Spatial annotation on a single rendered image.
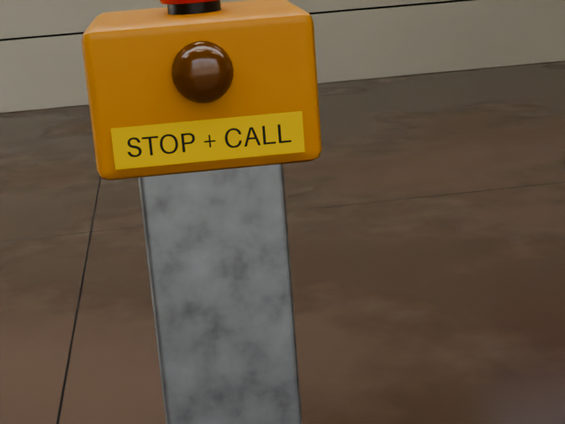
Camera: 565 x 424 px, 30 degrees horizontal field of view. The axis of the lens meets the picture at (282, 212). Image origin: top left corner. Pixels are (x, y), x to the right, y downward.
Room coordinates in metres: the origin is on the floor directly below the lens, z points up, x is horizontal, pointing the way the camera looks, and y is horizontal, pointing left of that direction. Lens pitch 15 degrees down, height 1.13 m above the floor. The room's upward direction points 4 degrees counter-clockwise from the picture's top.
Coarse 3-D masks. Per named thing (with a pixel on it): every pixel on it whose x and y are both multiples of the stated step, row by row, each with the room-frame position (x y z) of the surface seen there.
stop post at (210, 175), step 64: (256, 0) 0.66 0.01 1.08; (128, 64) 0.54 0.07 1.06; (256, 64) 0.55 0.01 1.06; (128, 128) 0.54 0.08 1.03; (192, 128) 0.54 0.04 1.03; (256, 128) 0.55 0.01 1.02; (192, 192) 0.56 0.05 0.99; (256, 192) 0.57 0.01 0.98; (192, 256) 0.56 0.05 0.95; (256, 256) 0.57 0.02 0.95; (192, 320) 0.56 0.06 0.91; (256, 320) 0.57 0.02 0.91; (192, 384) 0.56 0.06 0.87; (256, 384) 0.57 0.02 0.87
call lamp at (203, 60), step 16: (192, 48) 0.54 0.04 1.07; (208, 48) 0.54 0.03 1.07; (176, 64) 0.54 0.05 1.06; (192, 64) 0.53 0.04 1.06; (208, 64) 0.53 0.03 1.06; (224, 64) 0.54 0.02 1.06; (176, 80) 0.54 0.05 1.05; (192, 80) 0.53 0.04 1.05; (208, 80) 0.53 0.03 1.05; (224, 80) 0.54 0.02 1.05; (192, 96) 0.54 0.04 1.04; (208, 96) 0.54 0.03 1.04
